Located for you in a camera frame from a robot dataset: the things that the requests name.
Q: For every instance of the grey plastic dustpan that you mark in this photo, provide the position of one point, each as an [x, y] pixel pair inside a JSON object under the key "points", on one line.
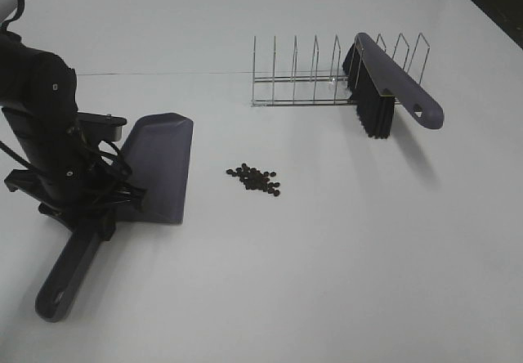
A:
{"points": [[158, 151]]}

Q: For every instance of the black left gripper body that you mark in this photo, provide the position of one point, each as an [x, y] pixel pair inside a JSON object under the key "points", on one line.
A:
{"points": [[74, 186]]}

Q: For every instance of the pile of coffee beans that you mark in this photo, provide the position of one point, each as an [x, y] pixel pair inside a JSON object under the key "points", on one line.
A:
{"points": [[256, 179]]}

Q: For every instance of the metal wire rack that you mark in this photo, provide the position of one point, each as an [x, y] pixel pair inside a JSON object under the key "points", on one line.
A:
{"points": [[321, 82]]}

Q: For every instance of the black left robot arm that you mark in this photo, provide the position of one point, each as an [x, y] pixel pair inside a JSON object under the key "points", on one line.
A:
{"points": [[38, 93]]}

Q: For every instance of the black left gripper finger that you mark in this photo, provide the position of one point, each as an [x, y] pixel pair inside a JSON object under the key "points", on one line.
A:
{"points": [[126, 194], [107, 225]]}

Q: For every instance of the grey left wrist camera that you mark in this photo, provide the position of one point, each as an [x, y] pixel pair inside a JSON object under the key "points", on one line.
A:
{"points": [[101, 127]]}

